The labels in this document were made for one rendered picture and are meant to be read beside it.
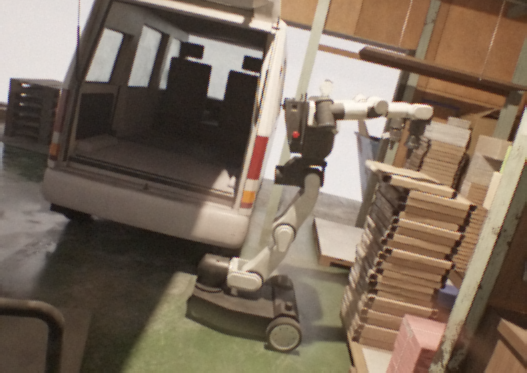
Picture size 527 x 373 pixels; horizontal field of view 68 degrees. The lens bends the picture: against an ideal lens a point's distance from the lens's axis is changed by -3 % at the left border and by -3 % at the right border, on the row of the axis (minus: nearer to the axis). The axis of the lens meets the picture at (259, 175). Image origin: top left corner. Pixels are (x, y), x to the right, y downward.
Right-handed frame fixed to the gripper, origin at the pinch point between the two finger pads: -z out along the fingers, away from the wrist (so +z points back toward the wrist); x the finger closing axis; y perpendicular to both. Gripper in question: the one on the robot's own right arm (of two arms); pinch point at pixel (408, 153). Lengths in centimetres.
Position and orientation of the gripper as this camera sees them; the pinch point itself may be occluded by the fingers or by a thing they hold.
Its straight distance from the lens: 229.1
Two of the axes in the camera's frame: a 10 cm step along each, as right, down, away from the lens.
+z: 2.3, -9.5, -2.1
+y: -9.7, -2.3, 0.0
